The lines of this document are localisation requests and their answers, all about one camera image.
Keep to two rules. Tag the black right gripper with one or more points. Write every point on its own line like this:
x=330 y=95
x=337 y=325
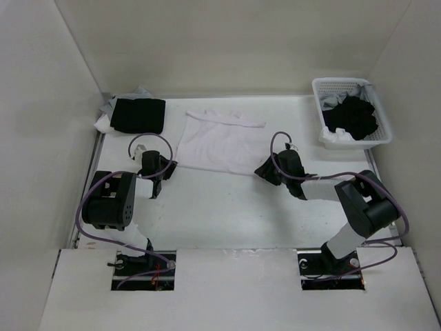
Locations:
x=265 y=170

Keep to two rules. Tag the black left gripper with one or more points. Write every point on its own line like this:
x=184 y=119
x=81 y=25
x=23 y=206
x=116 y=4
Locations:
x=169 y=170

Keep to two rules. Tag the light pink tank top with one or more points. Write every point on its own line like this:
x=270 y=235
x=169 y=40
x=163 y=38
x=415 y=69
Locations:
x=228 y=143

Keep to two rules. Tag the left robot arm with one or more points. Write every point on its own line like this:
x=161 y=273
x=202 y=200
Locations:
x=109 y=203

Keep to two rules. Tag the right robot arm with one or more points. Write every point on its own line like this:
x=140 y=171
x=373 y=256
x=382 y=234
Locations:
x=365 y=202

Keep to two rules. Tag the folded black tank top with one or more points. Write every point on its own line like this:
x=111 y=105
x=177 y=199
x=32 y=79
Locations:
x=138 y=116

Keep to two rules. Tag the folded white tank top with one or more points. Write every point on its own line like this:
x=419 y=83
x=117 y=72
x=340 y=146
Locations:
x=103 y=124

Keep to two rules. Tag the folded grey tank top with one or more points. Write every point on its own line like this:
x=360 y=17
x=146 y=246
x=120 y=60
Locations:
x=139 y=93

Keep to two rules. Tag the crumpled white tank top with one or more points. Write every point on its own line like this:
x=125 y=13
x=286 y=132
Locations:
x=338 y=136

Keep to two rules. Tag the crumpled black tank top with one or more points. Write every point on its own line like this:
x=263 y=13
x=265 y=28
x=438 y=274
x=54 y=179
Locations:
x=353 y=115

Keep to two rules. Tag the crumpled grey tank top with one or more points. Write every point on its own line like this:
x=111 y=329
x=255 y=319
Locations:
x=329 y=100

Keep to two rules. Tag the white perforated plastic basket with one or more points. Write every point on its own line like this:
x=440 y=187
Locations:
x=382 y=135

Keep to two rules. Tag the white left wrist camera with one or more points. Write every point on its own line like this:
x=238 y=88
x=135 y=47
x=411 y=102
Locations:
x=138 y=153

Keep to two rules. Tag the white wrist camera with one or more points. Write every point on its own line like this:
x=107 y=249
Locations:
x=291 y=146
x=138 y=153

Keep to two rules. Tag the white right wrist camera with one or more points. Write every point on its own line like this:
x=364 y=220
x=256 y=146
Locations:
x=291 y=146

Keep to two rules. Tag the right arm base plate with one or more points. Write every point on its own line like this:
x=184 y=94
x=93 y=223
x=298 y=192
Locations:
x=318 y=273

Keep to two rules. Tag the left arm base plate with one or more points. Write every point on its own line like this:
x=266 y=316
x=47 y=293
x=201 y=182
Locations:
x=142 y=273

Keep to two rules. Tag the left aluminium table rail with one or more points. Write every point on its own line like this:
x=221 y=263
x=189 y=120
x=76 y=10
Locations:
x=94 y=160

